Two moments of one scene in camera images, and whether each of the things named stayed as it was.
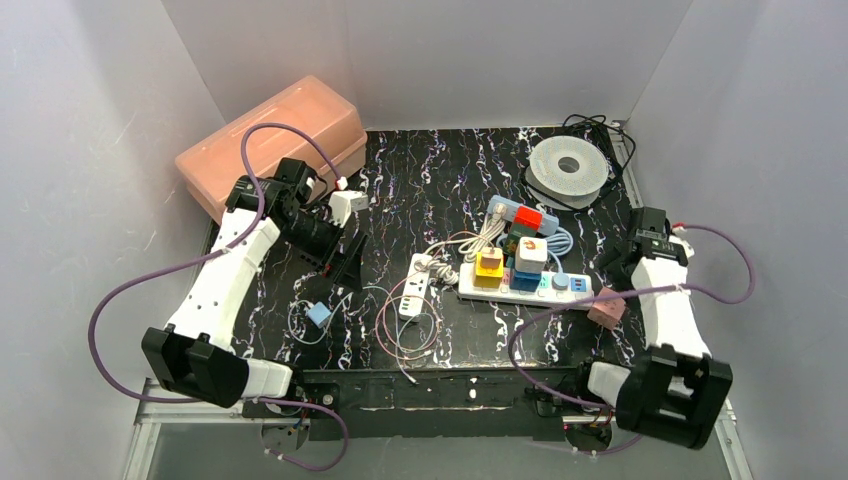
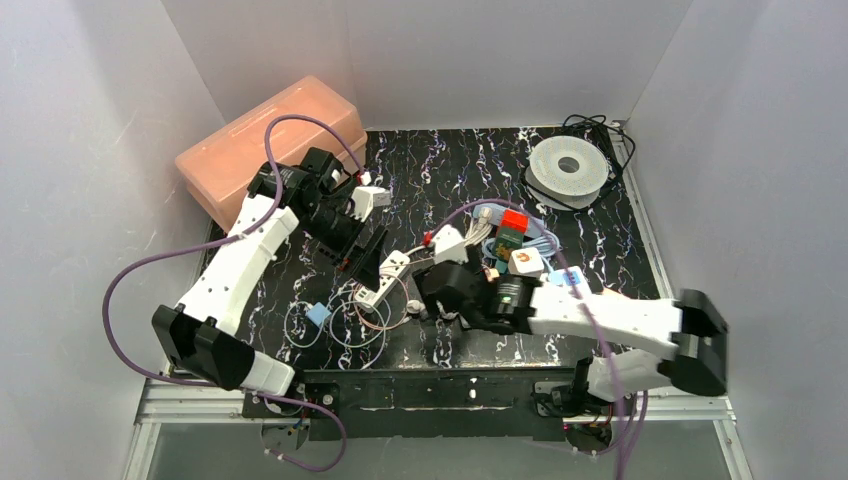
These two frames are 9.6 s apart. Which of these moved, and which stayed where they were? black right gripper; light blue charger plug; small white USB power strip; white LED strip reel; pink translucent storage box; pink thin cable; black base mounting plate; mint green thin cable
Moved: small white USB power strip; black right gripper; mint green thin cable; pink thin cable
Stayed: white LED strip reel; light blue charger plug; pink translucent storage box; black base mounting plate
